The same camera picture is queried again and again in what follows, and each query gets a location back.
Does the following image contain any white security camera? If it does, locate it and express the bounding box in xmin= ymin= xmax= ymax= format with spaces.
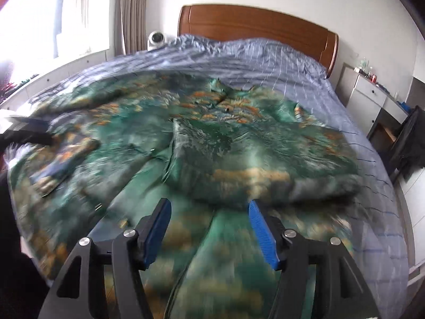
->
xmin=147 ymin=31 xmax=176 ymax=52

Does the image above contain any green printed garment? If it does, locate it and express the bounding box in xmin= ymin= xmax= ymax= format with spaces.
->
xmin=8 ymin=73 xmax=362 ymax=319

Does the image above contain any white nightstand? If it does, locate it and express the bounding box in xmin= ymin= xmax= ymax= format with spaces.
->
xmin=345 ymin=71 xmax=389 ymax=137

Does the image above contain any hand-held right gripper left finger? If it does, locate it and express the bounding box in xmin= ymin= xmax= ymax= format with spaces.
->
xmin=37 ymin=198 xmax=172 ymax=319

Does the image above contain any black hanging clothing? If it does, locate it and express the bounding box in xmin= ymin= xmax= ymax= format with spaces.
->
xmin=388 ymin=106 xmax=425 ymax=182

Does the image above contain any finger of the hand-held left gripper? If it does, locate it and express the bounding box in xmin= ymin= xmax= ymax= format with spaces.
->
xmin=0 ymin=115 xmax=54 ymax=147

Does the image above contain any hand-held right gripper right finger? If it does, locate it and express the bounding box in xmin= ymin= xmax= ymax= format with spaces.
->
xmin=248 ymin=199 xmax=382 ymax=319

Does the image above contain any blue striped blanket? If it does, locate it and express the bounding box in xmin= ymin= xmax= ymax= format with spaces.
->
xmin=7 ymin=34 xmax=410 ymax=319

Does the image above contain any long white cabinet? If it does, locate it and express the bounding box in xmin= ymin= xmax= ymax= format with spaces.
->
xmin=0 ymin=48 xmax=117 ymax=111

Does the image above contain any beige curtain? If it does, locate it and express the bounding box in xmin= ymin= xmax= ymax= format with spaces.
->
xmin=113 ymin=0 xmax=150 ymax=57

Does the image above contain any person's dark clothing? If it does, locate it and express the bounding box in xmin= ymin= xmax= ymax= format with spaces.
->
xmin=0 ymin=173 xmax=47 ymax=319

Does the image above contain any bright window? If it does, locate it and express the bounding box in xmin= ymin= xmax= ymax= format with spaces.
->
xmin=0 ymin=0 xmax=115 ymax=83

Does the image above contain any wooden headboard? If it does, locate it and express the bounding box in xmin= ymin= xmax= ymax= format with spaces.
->
xmin=177 ymin=4 xmax=339 ymax=79

